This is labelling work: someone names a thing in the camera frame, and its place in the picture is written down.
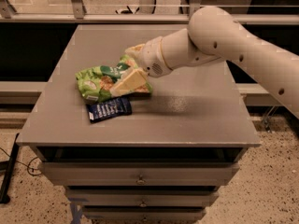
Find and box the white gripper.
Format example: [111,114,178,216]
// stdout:
[109,36,172,97]

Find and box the grey drawer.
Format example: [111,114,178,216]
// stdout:
[66,188,219,207]
[39,162,239,187]
[82,206,206,221]

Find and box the black floor cable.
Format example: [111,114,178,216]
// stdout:
[0,147,43,176]

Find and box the blue rxbar blueberry wrapper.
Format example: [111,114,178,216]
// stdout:
[86,97,132,123]

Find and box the black floor stand bar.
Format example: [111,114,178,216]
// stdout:
[0,142,20,204]

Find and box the bottom grey drawer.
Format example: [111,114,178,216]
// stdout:
[82,206,206,221]

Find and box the top grey drawer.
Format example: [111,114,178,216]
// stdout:
[39,162,239,187]

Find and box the grey drawer cabinet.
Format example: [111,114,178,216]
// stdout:
[16,23,263,224]

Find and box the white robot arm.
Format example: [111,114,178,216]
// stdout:
[125,7,299,118]

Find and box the metal railing frame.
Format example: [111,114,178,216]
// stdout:
[0,0,299,25]

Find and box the green rice chip bag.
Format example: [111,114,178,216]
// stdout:
[76,55,152,103]

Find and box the middle grey drawer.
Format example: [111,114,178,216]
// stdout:
[66,188,219,207]

